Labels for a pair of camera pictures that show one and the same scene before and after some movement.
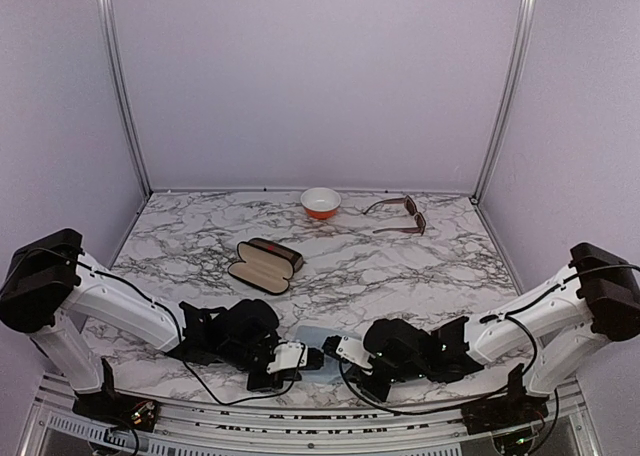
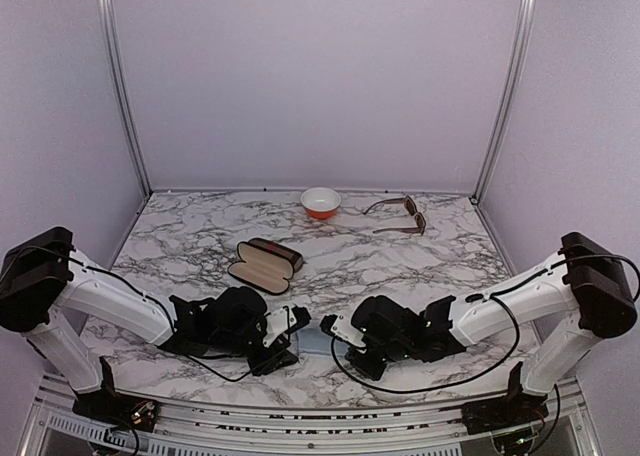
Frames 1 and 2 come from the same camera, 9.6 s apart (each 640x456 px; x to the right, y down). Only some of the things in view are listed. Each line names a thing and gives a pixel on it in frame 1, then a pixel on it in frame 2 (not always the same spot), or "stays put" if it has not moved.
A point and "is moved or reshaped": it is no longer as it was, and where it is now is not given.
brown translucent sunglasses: (411, 209) stays put
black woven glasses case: (265, 265) stays put
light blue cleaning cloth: (313, 336) is moved or reshaped
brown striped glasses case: (264, 260) stays put
